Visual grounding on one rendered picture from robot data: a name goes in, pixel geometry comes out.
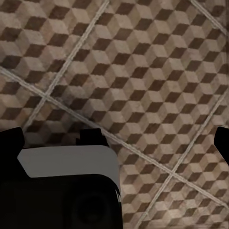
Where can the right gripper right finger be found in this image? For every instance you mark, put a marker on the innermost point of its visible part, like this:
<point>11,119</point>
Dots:
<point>221,141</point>

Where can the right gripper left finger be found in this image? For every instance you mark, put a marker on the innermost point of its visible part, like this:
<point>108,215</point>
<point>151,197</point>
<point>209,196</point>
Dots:
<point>11,143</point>

